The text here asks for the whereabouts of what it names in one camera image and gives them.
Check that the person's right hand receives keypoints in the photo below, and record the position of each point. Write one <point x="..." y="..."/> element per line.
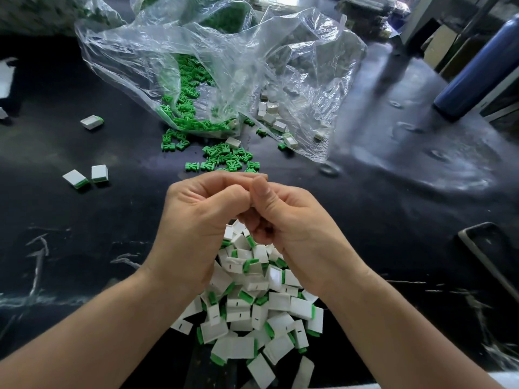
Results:
<point x="300" y="227"/>

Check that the person's left hand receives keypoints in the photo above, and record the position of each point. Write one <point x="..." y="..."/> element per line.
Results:
<point x="195" y="231"/>

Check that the pile of assembled white-green pieces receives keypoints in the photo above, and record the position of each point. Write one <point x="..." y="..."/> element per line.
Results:
<point x="255" y="308"/>

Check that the assembled white-green part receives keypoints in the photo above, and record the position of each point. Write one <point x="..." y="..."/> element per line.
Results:
<point x="3" y="113"/>
<point x="100" y="173"/>
<point x="180" y="325"/>
<point x="92" y="122"/>
<point x="75" y="179"/>

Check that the heap of white caps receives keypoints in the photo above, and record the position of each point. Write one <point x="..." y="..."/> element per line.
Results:
<point x="272" y="121"/>

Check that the pile of green clips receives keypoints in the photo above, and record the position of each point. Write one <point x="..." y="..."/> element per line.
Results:
<point x="191" y="101"/>

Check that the person's right forearm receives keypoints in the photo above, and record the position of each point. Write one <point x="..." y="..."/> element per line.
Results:
<point x="418" y="336"/>

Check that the person's left forearm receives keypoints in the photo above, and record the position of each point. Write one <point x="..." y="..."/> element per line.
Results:
<point x="89" y="340"/>

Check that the clear plastic bag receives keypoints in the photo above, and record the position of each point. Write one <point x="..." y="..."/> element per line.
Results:
<point x="316" y="56"/>

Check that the black smartphone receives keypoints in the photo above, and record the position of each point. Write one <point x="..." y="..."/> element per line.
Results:
<point x="495" y="259"/>

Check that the plastic bag full of green pieces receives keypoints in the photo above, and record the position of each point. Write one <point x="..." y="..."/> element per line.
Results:
<point x="223" y="10"/>

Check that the brown cardboard box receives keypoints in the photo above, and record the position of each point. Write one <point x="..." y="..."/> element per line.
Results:
<point x="441" y="46"/>

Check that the grey machine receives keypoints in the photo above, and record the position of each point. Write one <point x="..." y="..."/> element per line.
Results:
<point x="369" y="8"/>

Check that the blue cylinder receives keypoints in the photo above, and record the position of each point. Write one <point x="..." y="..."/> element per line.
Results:
<point x="482" y="68"/>

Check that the white paper sheet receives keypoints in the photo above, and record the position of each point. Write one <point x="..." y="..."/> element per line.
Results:
<point x="6" y="77"/>

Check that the large bag of assembled pieces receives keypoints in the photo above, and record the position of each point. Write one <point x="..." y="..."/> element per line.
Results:
<point x="50" y="10"/>

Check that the white metal frame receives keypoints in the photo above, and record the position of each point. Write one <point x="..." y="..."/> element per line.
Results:
<point x="420" y="16"/>

